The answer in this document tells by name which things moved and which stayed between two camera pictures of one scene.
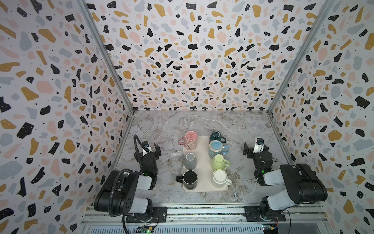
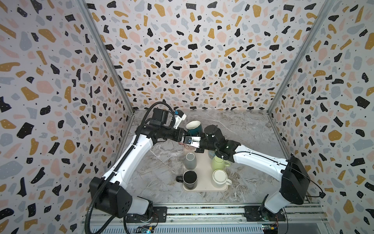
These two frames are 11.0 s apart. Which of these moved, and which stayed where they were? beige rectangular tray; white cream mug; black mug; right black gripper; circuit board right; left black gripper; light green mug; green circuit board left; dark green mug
Moved: left black gripper; dark green mug; right black gripper
Stayed: beige rectangular tray; white cream mug; black mug; green circuit board left; circuit board right; light green mug
